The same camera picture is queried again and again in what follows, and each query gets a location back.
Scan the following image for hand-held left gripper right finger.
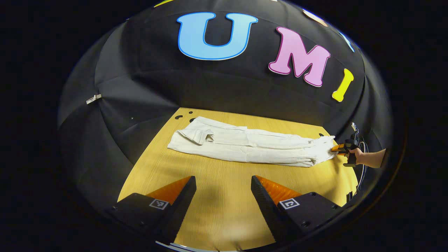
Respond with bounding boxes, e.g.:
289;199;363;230
251;175;345;244

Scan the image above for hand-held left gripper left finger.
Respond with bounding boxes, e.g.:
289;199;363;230
105;176;197;245

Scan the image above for white jeans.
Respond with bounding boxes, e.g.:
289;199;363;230
167;116;338;168

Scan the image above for black backdrop cloth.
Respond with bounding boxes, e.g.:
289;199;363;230
58;0;392;214

